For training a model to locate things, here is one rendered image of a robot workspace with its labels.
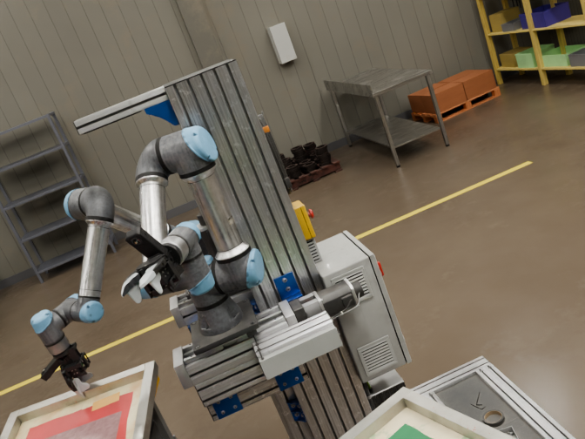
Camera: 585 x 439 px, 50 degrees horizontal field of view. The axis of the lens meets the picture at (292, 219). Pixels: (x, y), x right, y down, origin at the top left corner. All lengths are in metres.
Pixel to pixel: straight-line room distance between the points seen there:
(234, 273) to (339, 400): 0.78
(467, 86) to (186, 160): 7.56
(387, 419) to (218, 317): 0.61
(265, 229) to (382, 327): 0.58
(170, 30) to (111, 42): 0.80
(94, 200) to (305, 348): 0.90
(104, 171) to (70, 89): 1.19
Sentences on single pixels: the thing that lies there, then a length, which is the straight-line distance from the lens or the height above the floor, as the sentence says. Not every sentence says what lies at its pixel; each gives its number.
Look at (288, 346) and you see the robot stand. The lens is 2.00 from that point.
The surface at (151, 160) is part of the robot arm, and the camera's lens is 1.89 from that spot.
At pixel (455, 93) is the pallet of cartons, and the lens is 9.07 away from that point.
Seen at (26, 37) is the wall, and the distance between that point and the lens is 9.22.
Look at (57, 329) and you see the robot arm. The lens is 2.35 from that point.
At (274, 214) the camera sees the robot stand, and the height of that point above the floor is 1.50.
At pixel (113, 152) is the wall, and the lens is 9.17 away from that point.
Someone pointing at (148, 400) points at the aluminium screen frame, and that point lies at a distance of 2.24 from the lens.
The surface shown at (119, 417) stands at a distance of 2.31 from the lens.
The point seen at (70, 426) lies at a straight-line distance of 2.43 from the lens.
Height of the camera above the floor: 2.11
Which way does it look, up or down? 17 degrees down
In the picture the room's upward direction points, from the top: 21 degrees counter-clockwise
